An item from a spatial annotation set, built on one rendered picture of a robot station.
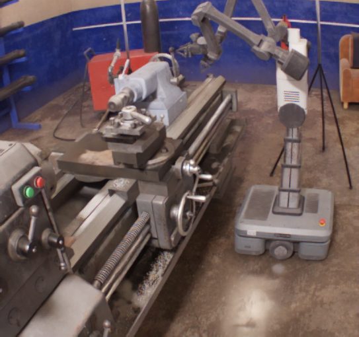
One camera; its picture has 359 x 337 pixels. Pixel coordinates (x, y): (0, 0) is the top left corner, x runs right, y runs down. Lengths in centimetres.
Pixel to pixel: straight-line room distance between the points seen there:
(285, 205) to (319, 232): 32
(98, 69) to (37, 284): 377
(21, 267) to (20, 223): 14
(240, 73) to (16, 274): 513
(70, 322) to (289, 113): 158
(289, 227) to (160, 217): 93
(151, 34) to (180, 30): 135
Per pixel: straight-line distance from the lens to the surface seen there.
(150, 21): 467
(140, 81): 224
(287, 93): 216
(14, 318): 122
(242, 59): 582
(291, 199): 250
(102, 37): 659
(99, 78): 479
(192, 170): 182
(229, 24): 196
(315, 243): 247
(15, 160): 115
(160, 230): 184
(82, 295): 135
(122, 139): 167
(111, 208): 169
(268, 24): 239
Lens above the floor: 176
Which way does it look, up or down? 26 degrees down
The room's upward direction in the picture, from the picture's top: 6 degrees counter-clockwise
